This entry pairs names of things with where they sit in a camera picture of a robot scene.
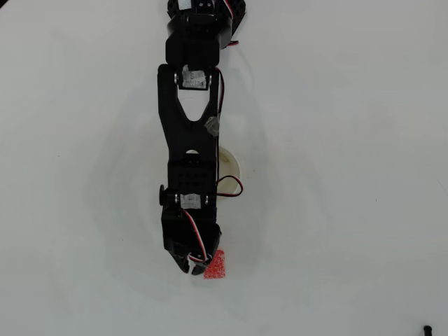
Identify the grey tape piece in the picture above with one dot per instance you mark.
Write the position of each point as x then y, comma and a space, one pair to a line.
212, 125

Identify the red foam cube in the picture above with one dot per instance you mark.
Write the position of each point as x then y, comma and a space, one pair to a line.
217, 267

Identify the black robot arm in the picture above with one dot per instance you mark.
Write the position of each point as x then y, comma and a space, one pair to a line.
189, 140

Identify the small black post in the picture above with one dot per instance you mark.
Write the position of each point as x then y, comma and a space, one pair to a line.
427, 331

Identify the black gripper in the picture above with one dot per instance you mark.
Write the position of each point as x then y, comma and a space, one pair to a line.
179, 258

